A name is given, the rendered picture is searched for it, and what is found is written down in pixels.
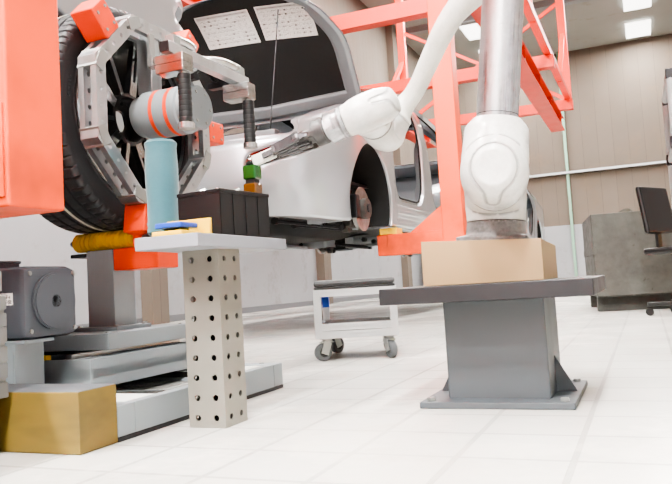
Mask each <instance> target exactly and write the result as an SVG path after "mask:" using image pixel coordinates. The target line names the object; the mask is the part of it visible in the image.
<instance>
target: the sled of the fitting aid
mask: <svg viewBox="0 0 672 484"><path fill-rule="evenodd" d="M185 370H187V350H186V341H181V342H180V339H178V340H171V341H165V342H159V343H152V344H146V345H139V346H133V347H127V348H120V349H114V350H101V351H63V352H44V377H45V384H101V383H114V384H120V383H124V382H129V381H133V380H138V379H142V378H147V377H151V376H156V375H160V374H165V373H176V372H181V371H185Z"/></svg>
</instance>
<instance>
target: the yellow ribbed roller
mask: <svg viewBox="0 0 672 484"><path fill-rule="evenodd" d="M70 246H71V247H73V249H74V250H75V251H76V252H77V253H87V252H88V251H97V250H108V249H117V248H127V247H134V246H133V235H130V234H127V233H124V232H123V230H118V231H108V232H99V233H89V234H79V235H76V236H75V237H74V238H73V241H72V242H71V243H70Z"/></svg>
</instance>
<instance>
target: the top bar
mask: <svg viewBox="0 0 672 484"><path fill-rule="evenodd" d="M159 49H160V53H162V54H164V55H165V54H170V53H175V52H178V51H183V52H186V53H188V54H190V55H192V56H193V64H194V65H193V67H194V68H196V69H198V70H200V71H203V72H205V73H207V74H209V75H212V76H214V77H216V78H218V79H221V80H223V81H225V82H228V83H230V84H235V83H241V82H244V81H245V82H246V81H247V82H249V78H248V77H245V76H243V75H241V74H239V73H237V72H235V71H233V70H231V69H229V68H227V67H225V66H222V65H220V64H218V63H216V62H214V61H212V60H210V59H208V58H206V57H204V56H202V55H199V54H197V53H195V52H193V51H191V50H189V49H187V48H185V47H183V46H181V45H179V44H176V43H174V42H172V41H170V40H165V41H160V42H159Z"/></svg>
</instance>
